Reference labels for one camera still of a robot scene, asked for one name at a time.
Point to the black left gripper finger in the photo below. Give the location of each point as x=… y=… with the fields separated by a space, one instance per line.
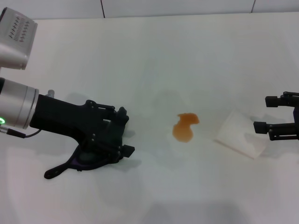
x=127 y=150

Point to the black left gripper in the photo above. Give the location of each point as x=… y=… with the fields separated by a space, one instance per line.
x=58 y=114

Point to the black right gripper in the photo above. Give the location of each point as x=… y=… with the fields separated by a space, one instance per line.
x=296 y=115

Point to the dark rag with loop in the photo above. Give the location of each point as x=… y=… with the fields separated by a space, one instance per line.
x=86 y=161

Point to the orange brown liquid stain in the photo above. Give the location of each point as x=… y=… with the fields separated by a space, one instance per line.
x=183 y=131

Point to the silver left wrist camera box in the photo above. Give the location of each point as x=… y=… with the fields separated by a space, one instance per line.
x=16 y=42

